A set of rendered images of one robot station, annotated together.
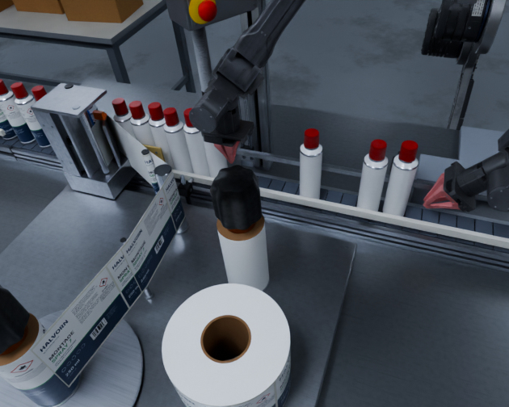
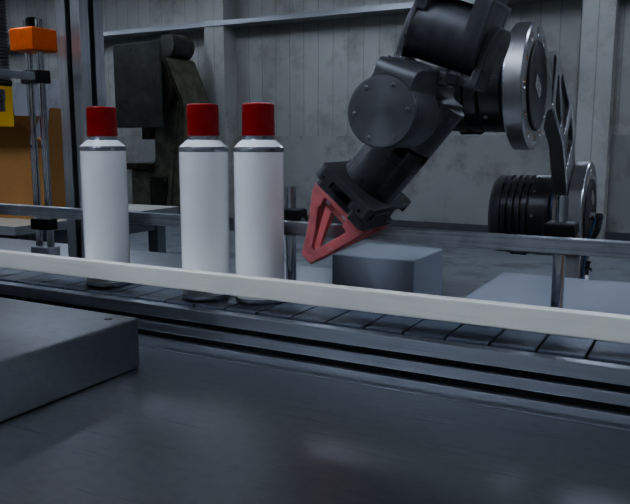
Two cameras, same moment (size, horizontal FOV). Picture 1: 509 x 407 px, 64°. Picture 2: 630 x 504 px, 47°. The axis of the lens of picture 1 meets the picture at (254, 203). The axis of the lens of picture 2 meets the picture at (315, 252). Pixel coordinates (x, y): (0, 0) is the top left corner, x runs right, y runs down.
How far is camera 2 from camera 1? 0.73 m
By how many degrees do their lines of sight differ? 37
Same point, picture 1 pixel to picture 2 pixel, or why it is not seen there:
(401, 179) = (245, 178)
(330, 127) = not seen: hidden behind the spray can
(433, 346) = (179, 484)
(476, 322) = (341, 460)
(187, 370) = not seen: outside the picture
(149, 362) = not seen: outside the picture
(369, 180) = (185, 185)
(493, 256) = (441, 350)
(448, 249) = (348, 350)
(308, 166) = (88, 176)
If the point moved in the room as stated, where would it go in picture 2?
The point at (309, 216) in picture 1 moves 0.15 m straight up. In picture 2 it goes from (86, 302) to (79, 166)
